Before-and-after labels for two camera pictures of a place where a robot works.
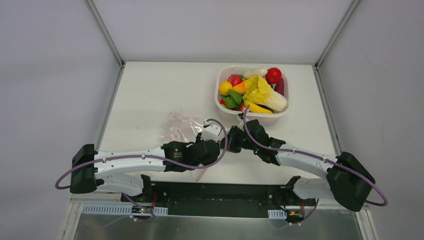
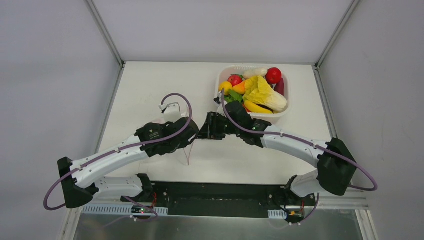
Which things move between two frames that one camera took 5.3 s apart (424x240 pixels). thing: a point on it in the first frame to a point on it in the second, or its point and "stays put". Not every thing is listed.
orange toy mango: x=240 y=88 stays put
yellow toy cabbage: x=258 y=91 stays put
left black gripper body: x=201 y=143 to x=187 y=133
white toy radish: x=250 y=73 stays put
